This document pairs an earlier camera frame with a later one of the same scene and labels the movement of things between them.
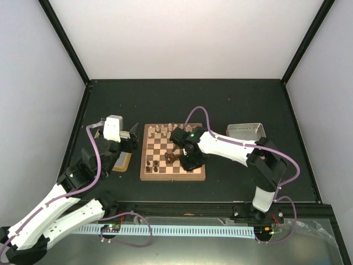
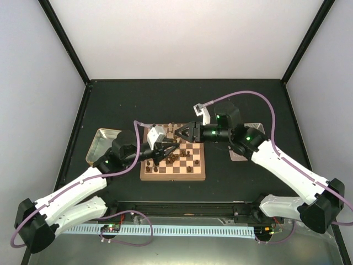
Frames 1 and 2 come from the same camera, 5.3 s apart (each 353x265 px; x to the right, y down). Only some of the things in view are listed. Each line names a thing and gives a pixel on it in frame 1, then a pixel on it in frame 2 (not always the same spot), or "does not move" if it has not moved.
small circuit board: x=111 y=227 does not move
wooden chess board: x=160 y=155 does not move
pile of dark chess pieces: x=170 y=158 does not move
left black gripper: x=130 y=143 → x=159 y=150
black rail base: x=295 y=213 does not move
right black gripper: x=188 y=167 → x=193 y=126
